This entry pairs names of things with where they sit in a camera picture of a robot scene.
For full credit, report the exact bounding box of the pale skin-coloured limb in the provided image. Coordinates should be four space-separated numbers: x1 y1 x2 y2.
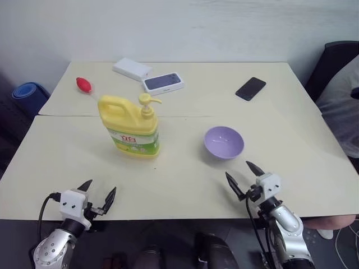
304 215 358 231

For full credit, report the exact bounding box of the person in grey clothing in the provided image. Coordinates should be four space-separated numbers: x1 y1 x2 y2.
316 54 359 158

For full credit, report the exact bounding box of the white phone box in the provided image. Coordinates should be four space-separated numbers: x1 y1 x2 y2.
141 72 187 94

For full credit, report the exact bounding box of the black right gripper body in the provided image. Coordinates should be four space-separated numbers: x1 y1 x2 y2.
246 184 264 203

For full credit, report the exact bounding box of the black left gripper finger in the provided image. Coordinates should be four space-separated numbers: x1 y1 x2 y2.
102 186 117 216
77 179 94 193

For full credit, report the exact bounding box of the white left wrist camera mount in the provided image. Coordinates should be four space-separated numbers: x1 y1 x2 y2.
59 189 91 225

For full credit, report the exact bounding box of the yellow dish soap pump bottle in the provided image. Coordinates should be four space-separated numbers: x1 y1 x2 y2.
97 93 163 160

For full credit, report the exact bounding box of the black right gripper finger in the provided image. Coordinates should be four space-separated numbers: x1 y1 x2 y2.
246 161 265 177
225 171 247 202

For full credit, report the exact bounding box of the large dark rounded shape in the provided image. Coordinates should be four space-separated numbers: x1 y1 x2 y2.
194 232 240 269

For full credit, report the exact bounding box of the blue rolled yoga mat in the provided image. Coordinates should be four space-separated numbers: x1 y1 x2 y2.
11 81 52 117

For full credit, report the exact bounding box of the thin white cable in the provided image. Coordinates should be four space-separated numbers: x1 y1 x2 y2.
334 217 359 269

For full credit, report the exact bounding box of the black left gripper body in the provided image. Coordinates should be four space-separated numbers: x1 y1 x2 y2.
84 201 105 222

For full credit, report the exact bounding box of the purple bowl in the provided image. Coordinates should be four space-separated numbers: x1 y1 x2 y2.
204 126 245 161

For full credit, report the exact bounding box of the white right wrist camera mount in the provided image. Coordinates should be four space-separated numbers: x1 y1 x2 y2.
256 173 282 201

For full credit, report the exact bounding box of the red rubber bulb blower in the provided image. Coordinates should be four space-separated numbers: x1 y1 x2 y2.
75 77 99 101

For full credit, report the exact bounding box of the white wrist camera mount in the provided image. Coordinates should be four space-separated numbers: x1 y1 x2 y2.
59 189 91 225
256 173 282 201

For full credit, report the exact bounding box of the black smartphone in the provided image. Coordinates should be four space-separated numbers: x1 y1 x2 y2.
235 77 267 102

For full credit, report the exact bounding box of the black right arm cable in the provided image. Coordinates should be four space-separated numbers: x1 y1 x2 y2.
245 195 270 269

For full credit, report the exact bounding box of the black chair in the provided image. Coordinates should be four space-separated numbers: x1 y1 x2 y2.
304 41 359 103

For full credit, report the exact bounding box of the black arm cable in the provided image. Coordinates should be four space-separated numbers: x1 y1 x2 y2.
37 192 62 249
245 195 270 269

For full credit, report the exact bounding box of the plain white box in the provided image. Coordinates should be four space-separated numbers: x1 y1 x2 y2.
112 57 153 82

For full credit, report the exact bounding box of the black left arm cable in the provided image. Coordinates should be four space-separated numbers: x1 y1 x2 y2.
37 192 62 249

